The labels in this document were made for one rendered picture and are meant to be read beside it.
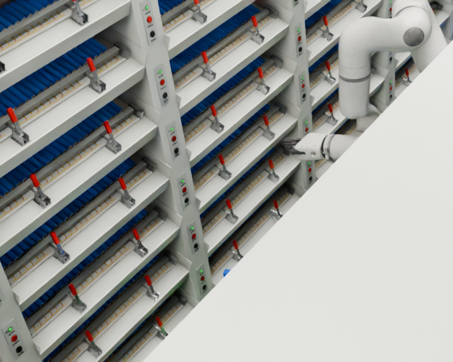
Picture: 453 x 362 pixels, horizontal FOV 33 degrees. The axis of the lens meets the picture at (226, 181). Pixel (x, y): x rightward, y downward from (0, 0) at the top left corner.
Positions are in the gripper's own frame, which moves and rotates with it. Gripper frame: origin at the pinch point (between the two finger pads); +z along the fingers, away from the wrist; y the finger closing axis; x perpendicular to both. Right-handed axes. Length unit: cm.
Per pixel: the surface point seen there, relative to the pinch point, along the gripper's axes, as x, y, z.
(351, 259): 87, -142, -127
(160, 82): 41, -36, 8
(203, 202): -8.3, -26.4, 19.8
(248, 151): -6.7, 2.8, 22.0
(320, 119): -24, 55, 29
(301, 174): -34, 30, 25
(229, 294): 88, -147, -123
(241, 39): 33.0, 9.5, 15.4
